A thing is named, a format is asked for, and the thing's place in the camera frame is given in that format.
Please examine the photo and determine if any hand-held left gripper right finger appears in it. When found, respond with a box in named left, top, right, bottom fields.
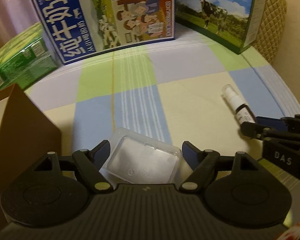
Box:
left=179, top=141, right=264, bottom=193

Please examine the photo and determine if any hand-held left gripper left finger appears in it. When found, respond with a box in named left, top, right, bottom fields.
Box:
left=27, top=140, right=113, bottom=193

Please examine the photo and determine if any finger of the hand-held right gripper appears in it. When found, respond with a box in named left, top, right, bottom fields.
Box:
left=256, top=114, right=300, bottom=131
left=241, top=122, right=300, bottom=143

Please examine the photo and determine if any clear plastic case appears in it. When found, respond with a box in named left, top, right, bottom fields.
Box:
left=99, top=127, right=183, bottom=183

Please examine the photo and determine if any brown cardboard box flap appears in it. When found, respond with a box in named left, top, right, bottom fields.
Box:
left=0, top=83, right=63, bottom=232

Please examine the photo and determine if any red and white printed packet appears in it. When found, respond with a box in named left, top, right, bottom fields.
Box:
left=284, top=221, right=300, bottom=240

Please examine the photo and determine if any chair with quilted beige cover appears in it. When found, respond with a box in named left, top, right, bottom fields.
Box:
left=249, top=0, right=288, bottom=66

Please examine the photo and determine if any green cow print carton case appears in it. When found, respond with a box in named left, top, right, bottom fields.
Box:
left=174, top=0, right=268, bottom=55

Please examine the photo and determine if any green shrink-wrapped drink pack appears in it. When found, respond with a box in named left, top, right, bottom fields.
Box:
left=0, top=22, right=58, bottom=96

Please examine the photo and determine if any blue milk carton case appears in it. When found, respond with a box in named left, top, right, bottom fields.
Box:
left=27, top=0, right=176, bottom=64

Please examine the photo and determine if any pink patterned curtain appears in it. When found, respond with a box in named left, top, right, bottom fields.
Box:
left=0, top=0, right=44, bottom=58

